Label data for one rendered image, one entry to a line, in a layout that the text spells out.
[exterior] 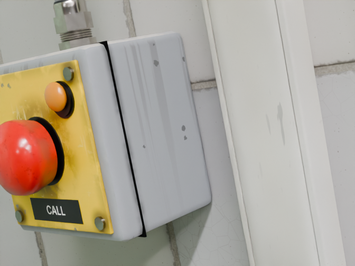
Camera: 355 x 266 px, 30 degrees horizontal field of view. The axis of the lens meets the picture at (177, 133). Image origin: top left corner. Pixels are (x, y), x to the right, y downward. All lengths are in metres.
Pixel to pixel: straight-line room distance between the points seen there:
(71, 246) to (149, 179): 0.17
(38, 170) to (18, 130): 0.02
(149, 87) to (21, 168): 0.08
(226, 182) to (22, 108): 0.12
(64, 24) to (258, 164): 0.13
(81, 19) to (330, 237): 0.18
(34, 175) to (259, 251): 0.12
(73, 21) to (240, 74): 0.10
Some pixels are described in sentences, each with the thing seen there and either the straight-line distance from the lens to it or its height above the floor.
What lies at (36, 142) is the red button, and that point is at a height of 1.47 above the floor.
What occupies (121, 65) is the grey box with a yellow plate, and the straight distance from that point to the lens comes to 0.33.
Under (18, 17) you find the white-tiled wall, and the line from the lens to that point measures 0.49.
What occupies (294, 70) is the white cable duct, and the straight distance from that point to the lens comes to 0.30.
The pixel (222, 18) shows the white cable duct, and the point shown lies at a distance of 0.33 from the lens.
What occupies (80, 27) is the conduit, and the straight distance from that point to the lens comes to 0.37.
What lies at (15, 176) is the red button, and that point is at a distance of 0.34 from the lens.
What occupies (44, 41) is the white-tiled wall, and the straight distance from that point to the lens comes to 0.47.
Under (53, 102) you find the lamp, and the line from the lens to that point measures 0.33.
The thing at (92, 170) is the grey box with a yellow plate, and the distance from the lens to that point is 0.33.
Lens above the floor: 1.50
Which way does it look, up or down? 7 degrees down
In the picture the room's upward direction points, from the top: 11 degrees counter-clockwise
